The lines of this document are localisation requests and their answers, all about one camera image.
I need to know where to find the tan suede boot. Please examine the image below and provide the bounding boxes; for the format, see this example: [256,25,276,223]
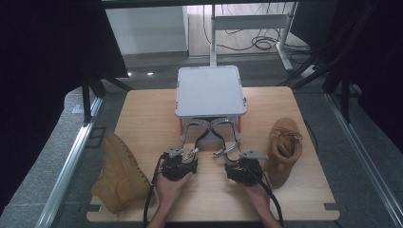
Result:
[90,131,152,215]
[262,117,304,190]

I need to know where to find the white metal desk frame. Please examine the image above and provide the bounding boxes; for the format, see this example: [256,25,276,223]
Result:
[208,2,299,72]

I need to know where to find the person's right hand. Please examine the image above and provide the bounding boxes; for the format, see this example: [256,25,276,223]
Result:
[241,178,275,217]

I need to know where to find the black silver block-heel sandal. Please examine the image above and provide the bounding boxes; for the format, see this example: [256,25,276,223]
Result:
[180,117,212,165]
[210,117,242,167]

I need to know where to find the black curtain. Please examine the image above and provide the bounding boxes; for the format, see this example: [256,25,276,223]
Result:
[0,0,129,217]
[291,0,403,156]

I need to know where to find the white power strip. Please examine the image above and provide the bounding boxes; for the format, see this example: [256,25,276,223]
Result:
[299,64,317,79]

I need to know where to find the right hand-held gripper black cable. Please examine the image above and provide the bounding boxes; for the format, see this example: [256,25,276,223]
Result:
[245,164,285,228]

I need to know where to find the black metal stand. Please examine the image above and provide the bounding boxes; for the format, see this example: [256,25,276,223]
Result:
[80,69,134,126]
[278,53,364,124]

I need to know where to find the aluminium rail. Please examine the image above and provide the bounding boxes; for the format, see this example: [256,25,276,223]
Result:
[34,96,105,228]
[326,93,403,227]

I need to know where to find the black floor cables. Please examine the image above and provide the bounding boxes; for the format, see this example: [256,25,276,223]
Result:
[202,3,312,65]

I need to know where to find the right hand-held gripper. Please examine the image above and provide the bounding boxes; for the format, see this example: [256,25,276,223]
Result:
[224,149,270,186]

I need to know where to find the person's left hand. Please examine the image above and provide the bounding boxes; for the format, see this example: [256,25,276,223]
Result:
[155,160,194,206]

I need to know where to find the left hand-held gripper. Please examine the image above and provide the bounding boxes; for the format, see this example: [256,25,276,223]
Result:
[161,145,199,182]

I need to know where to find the white cabinet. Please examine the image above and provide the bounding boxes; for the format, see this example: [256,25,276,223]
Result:
[105,6,190,55]

